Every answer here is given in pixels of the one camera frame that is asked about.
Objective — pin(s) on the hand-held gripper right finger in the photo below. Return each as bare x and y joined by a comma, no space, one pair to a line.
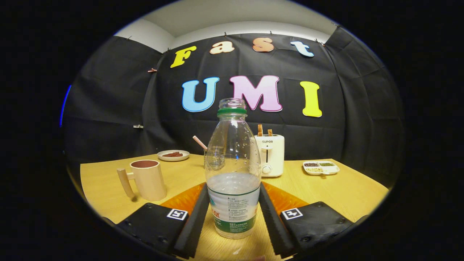
273,224

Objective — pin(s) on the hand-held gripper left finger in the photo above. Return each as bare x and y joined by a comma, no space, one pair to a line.
194,224

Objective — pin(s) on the clear plastic bottle green label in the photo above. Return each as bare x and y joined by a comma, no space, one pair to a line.
232,152

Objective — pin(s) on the wooden table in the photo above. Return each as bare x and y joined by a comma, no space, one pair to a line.
326,195

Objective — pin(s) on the white toaster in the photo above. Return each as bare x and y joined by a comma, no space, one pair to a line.
273,156

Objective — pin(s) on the small white plate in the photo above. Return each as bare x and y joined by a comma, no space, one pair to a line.
173,158

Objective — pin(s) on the white divided grain dish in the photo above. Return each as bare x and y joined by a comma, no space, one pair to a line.
320,172

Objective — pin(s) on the brown sausage pieces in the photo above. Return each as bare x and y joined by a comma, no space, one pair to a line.
173,154

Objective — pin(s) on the checked paper straw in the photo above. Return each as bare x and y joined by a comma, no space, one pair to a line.
199,142

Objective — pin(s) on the black backdrop cloth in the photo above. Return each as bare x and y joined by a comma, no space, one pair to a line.
344,108

